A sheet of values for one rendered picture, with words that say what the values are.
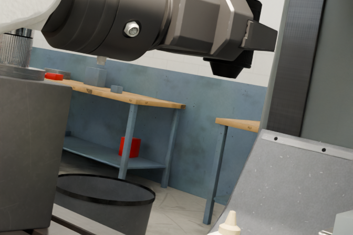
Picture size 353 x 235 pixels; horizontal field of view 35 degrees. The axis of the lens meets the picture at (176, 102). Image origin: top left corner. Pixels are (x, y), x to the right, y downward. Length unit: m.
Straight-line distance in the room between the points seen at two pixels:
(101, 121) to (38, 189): 5.94
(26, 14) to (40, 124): 0.35
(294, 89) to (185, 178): 4.96
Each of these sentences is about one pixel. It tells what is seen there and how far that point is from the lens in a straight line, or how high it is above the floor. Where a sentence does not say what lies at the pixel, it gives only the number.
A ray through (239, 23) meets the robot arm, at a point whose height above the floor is 1.23.
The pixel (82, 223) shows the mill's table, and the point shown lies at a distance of 0.81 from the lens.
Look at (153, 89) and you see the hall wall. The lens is 6.15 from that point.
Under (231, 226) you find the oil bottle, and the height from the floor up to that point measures 1.06.
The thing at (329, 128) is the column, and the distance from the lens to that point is 0.90.
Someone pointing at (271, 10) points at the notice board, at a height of 1.92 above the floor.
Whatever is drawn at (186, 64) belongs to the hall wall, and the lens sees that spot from 5.92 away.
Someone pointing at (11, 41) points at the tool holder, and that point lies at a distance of 0.73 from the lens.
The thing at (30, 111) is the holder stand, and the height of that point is 1.11.
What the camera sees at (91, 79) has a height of 0.95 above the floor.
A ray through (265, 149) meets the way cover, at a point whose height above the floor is 1.09.
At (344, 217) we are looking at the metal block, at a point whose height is 1.10.
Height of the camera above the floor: 1.19
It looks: 3 degrees down
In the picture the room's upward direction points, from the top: 10 degrees clockwise
